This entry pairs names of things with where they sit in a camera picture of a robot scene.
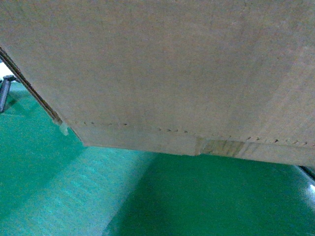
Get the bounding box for brown cardboard box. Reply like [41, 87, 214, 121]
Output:
[0, 0, 315, 166]

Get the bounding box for black mini tripod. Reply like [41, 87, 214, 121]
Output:
[0, 75, 16, 113]

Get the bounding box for green curved conveyor belt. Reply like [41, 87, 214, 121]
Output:
[0, 81, 315, 236]

